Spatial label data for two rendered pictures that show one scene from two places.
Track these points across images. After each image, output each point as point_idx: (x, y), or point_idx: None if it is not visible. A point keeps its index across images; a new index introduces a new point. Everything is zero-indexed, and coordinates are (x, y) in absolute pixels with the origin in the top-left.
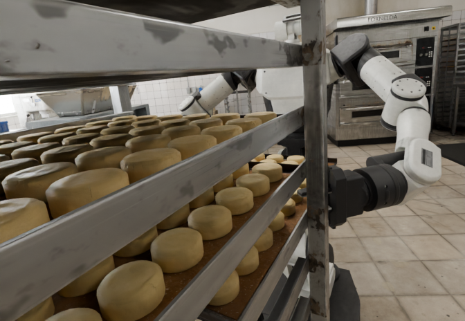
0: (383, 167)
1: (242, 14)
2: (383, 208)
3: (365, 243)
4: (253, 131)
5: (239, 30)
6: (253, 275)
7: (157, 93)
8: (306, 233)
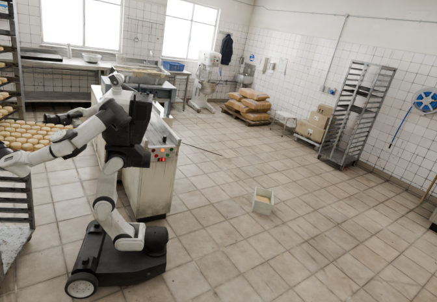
0: (4, 152)
1: (415, 27)
2: (310, 288)
3: (235, 280)
4: None
5: (402, 45)
6: None
7: (297, 80)
8: (97, 195)
